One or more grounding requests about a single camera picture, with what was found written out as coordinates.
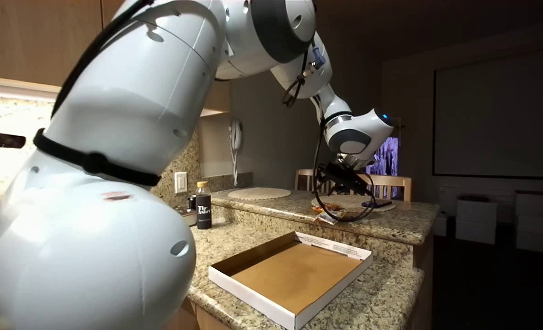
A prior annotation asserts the white wall outlet plate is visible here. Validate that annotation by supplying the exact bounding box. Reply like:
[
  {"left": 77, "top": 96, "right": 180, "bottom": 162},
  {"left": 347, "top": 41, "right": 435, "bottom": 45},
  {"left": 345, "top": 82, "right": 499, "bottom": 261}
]
[{"left": 173, "top": 171, "right": 191, "bottom": 197}]

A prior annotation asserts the dark sauce bottle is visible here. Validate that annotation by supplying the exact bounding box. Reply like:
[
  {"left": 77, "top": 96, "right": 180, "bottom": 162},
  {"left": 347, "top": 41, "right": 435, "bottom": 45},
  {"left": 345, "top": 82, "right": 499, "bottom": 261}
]
[{"left": 195, "top": 181, "right": 215, "bottom": 232}]

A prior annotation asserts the wooden upper cabinet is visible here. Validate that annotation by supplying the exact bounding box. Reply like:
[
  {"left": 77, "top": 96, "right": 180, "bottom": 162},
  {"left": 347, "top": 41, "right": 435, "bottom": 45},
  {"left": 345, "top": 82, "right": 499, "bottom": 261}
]
[{"left": 0, "top": 0, "right": 231, "bottom": 120}]

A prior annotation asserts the white cube ottoman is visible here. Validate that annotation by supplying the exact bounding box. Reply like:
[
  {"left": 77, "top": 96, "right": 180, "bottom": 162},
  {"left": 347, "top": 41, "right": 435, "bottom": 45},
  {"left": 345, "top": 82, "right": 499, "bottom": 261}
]
[
  {"left": 514, "top": 190, "right": 543, "bottom": 258},
  {"left": 453, "top": 195, "right": 501, "bottom": 248}
]

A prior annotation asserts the large wall projection screen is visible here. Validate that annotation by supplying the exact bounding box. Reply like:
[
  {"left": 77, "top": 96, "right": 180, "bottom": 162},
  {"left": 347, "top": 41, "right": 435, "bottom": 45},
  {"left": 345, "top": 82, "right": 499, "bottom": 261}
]
[{"left": 431, "top": 47, "right": 543, "bottom": 182}]

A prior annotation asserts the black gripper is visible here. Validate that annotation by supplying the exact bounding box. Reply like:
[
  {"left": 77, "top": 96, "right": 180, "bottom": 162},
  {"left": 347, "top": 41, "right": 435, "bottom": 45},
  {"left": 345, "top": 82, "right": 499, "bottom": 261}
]
[{"left": 332, "top": 173, "right": 378, "bottom": 210}]

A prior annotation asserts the shallow cardboard box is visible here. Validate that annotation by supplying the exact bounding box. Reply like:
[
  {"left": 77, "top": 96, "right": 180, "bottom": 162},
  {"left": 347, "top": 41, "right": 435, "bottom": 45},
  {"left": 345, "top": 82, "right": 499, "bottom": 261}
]
[{"left": 208, "top": 230, "right": 375, "bottom": 330}]

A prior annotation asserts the black strap around robot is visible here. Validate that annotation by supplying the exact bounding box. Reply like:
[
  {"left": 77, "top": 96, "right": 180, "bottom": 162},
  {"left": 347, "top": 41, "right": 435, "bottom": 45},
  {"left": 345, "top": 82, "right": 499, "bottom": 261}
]
[{"left": 31, "top": 127, "right": 164, "bottom": 190}]

